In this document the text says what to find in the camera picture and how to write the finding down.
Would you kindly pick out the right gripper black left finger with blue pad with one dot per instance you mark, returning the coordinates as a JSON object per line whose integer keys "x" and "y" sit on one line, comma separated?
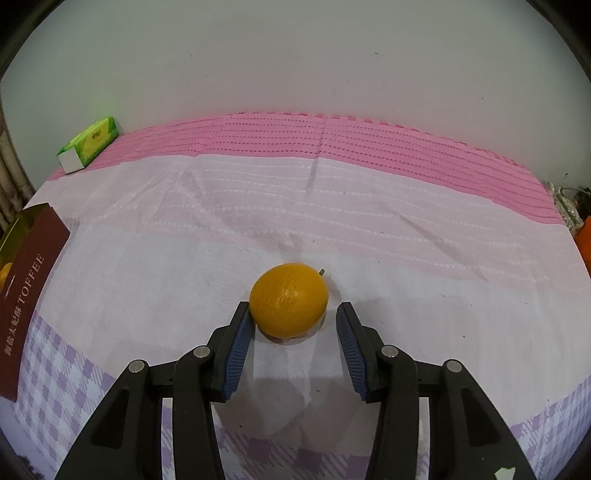
{"x": 122, "y": 438}

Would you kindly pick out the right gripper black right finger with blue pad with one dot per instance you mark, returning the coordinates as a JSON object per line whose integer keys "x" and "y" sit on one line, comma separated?
{"x": 468, "y": 437}

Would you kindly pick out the pink purple checked tablecloth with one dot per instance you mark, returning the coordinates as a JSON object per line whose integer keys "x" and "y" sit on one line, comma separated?
{"x": 447, "y": 250}

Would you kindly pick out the small orange mandarin behind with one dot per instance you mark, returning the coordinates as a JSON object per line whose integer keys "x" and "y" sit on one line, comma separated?
{"x": 288, "y": 300}

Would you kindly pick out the gold red toffee tin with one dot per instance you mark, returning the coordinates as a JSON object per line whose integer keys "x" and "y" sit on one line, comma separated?
{"x": 33, "y": 243}

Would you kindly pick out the orange object at right edge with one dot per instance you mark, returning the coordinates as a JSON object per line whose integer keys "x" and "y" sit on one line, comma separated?
{"x": 583, "y": 243}

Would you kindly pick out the clutter at right edge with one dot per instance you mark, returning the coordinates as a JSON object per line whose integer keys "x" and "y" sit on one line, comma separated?
{"x": 572, "y": 203}

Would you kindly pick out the green white tissue box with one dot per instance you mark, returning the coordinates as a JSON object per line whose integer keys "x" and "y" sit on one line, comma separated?
{"x": 82, "y": 149}

